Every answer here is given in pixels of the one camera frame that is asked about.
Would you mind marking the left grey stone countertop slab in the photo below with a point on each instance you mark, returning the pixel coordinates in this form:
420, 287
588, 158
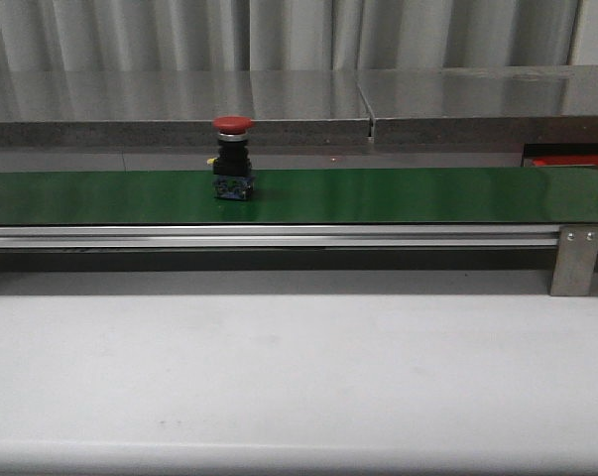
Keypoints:
160, 109

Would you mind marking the grey stone countertop slab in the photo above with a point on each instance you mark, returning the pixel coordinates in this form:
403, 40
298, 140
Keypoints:
160, 109
496, 105

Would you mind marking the right grey stone countertop slab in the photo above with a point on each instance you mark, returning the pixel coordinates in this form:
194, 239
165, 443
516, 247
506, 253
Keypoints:
496, 105

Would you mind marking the green conveyor belt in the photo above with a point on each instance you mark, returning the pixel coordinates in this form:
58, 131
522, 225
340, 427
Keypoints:
345, 196

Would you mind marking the red bin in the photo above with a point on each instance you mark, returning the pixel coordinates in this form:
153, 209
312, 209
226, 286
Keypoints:
564, 161

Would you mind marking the grey pleated curtain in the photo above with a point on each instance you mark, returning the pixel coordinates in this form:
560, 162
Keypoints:
282, 35

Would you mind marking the steel conveyor support bracket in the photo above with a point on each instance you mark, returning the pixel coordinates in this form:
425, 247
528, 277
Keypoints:
577, 252

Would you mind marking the aluminium conveyor side rail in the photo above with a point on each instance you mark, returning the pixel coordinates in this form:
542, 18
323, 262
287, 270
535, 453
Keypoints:
240, 236

